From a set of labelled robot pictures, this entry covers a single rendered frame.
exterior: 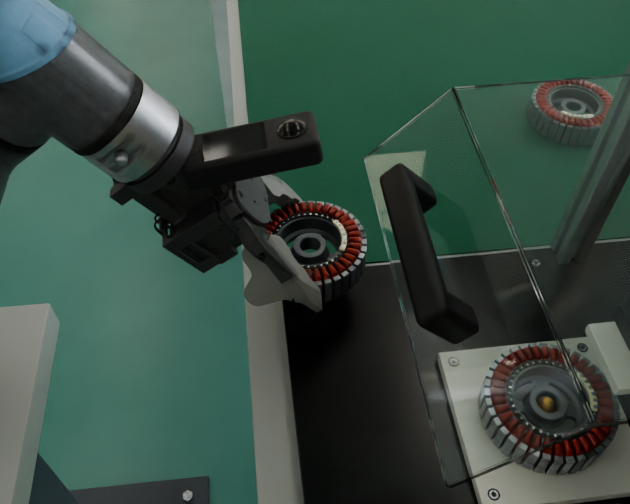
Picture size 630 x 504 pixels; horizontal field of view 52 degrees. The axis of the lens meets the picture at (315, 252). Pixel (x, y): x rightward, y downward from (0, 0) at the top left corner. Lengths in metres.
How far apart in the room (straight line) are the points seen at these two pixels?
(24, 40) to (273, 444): 0.39
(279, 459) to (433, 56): 0.67
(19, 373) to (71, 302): 1.02
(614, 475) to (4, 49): 0.57
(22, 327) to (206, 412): 0.80
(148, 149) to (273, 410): 0.28
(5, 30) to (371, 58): 0.68
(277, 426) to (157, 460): 0.85
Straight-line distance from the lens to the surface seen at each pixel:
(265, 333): 0.69
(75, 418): 1.56
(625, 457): 0.64
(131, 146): 0.50
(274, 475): 0.62
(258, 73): 1.01
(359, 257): 0.62
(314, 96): 0.96
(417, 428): 0.62
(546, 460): 0.58
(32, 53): 0.47
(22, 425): 0.69
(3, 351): 0.75
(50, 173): 2.09
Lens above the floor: 1.33
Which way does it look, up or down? 50 degrees down
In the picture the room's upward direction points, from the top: straight up
